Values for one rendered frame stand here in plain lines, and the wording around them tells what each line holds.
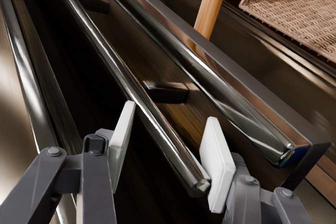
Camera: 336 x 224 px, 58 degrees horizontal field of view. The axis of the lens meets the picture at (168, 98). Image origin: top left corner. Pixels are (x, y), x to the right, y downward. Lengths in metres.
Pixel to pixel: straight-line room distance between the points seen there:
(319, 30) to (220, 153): 0.71
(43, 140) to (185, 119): 0.13
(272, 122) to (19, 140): 0.24
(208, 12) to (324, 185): 0.29
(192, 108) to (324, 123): 0.35
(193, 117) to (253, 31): 0.53
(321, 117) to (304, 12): 0.44
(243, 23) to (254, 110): 0.61
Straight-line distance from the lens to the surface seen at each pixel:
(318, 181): 0.43
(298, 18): 0.91
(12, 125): 0.35
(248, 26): 0.78
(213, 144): 0.19
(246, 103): 0.19
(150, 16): 0.29
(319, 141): 0.20
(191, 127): 0.26
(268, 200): 0.17
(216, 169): 0.18
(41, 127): 0.30
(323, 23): 0.90
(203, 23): 0.49
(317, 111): 0.59
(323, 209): 0.42
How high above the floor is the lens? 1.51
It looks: 31 degrees down
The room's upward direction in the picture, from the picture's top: 97 degrees counter-clockwise
